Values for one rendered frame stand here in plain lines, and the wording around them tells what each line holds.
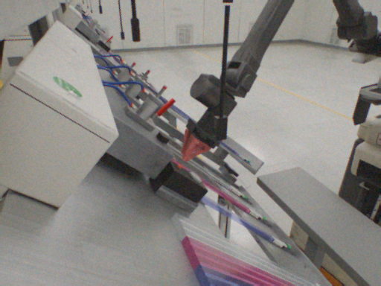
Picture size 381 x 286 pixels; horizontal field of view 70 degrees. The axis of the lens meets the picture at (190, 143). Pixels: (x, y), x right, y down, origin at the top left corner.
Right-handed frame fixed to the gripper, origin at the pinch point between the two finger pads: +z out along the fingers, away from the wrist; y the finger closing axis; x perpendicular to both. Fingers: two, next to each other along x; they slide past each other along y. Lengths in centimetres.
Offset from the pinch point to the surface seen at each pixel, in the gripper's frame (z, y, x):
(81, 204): -3, 39, -32
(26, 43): 13, -85, -47
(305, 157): -22, -109, 185
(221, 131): -13.4, 20.2, -10.6
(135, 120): -8.2, 22.7, -26.4
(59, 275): -3, 47, -34
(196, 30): -139, -748, 274
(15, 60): 22, -85, -47
